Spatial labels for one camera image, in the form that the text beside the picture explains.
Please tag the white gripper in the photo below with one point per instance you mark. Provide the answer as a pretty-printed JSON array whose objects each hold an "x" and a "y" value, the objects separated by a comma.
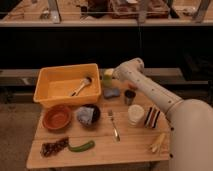
[{"x": 116, "y": 73}]

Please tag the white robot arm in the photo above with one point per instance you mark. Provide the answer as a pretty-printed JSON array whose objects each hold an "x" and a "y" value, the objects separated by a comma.
[{"x": 191, "y": 120}]

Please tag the brown grape bunch toy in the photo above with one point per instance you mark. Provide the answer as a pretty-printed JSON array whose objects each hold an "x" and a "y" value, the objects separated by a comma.
[{"x": 49, "y": 149}]

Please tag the black bowl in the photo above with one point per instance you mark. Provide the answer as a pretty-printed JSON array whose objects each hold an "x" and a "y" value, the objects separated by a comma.
[{"x": 96, "y": 114}]

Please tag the dark metal cup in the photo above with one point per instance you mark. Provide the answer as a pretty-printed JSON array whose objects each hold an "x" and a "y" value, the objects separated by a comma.
[{"x": 129, "y": 96}]

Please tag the orange terracotta bowl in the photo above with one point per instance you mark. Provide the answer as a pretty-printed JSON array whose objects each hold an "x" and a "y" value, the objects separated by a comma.
[{"x": 57, "y": 117}]

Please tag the striped layered cake toy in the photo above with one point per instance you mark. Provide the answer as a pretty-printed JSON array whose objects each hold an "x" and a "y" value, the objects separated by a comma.
[{"x": 152, "y": 118}]

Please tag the white dish brush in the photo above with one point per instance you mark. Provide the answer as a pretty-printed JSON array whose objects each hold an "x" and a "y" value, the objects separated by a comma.
[{"x": 85, "y": 82}]

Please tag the green chili pepper toy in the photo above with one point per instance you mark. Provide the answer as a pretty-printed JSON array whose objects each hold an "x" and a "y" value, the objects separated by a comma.
[{"x": 84, "y": 147}]

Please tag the yellow plastic tray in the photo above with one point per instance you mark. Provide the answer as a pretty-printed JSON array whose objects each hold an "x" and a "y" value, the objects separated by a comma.
[{"x": 55, "y": 85}]

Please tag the green plastic cup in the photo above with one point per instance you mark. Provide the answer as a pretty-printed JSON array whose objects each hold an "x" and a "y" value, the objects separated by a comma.
[{"x": 107, "y": 81}]

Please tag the grey crumpled cloth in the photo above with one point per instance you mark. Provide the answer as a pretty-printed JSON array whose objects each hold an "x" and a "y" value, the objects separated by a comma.
[{"x": 85, "y": 115}]

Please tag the white stacked cups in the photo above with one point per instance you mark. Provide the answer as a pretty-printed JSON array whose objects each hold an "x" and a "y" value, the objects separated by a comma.
[{"x": 135, "y": 114}]

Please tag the yellow corn toy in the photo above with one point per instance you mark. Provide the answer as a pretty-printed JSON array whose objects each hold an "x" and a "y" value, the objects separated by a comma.
[{"x": 156, "y": 145}]

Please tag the orange peach fruit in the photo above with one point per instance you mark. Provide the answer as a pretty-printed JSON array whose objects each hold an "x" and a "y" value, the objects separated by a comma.
[{"x": 133, "y": 87}]

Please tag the wooden folding table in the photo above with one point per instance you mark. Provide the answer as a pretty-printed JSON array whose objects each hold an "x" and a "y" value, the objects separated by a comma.
[{"x": 133, "y": 147}]

